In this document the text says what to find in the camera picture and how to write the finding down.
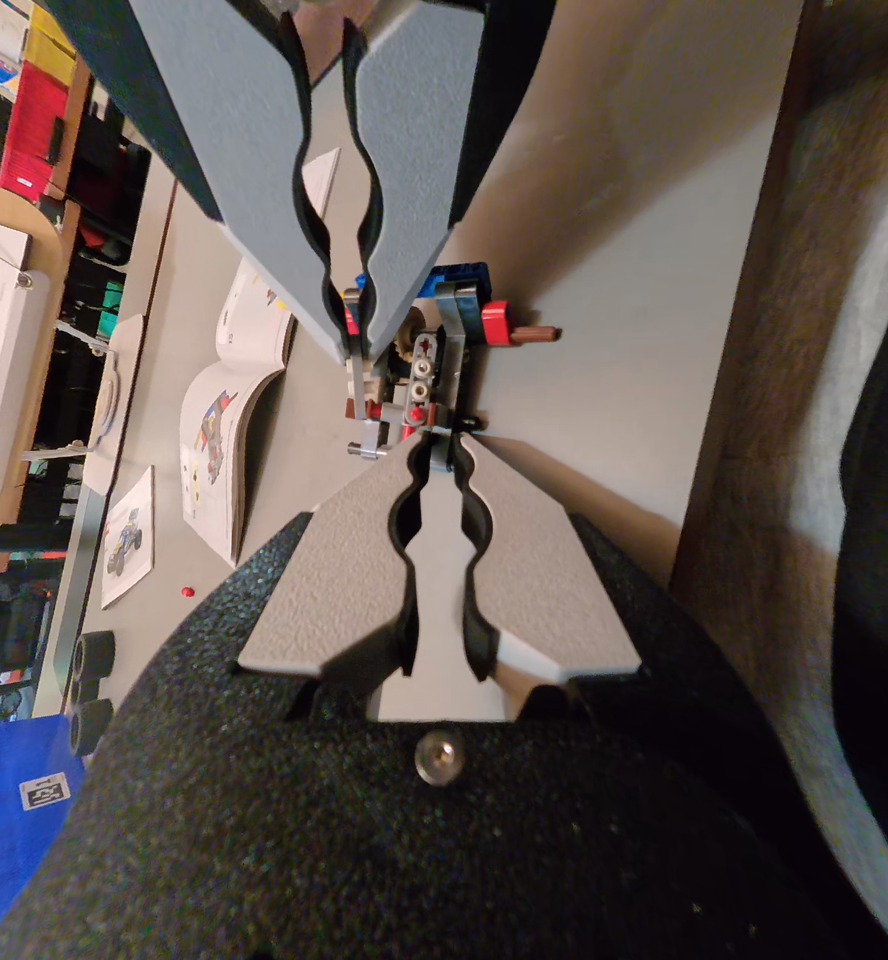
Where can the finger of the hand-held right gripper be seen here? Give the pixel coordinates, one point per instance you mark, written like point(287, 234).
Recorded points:
point(414, 150)
point(248, 150)

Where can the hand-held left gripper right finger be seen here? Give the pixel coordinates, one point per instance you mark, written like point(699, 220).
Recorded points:
point(556, 592)

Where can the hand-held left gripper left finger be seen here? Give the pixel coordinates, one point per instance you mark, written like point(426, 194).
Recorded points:
point(324, 585)

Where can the grey lego technic assembly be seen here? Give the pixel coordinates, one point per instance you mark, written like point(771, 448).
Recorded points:
point(421, 375)

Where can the open lego instruction booklet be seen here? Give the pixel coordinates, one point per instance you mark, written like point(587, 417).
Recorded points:
point(211, 465)

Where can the black lego wheel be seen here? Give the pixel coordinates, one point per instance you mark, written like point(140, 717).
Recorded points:
point(89, 726)
point(95, 654)

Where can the yellow box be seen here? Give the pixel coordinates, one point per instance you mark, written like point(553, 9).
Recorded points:
point(50, 41)

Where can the white paper sheet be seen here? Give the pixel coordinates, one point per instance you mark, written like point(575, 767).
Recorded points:
point(324, 180)

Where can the red box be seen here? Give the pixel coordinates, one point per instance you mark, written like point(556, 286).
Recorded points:
point(35, 135)

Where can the small printed leaflet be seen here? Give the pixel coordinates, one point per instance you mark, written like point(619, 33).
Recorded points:
point(128, 536)

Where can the white printed tag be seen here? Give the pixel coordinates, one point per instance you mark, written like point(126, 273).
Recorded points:
point(42, 793)

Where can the blue cloth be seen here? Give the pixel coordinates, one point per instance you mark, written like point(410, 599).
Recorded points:
point(1, 862)

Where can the white plastic bracket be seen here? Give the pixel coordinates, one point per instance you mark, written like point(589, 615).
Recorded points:
point(110, 390)

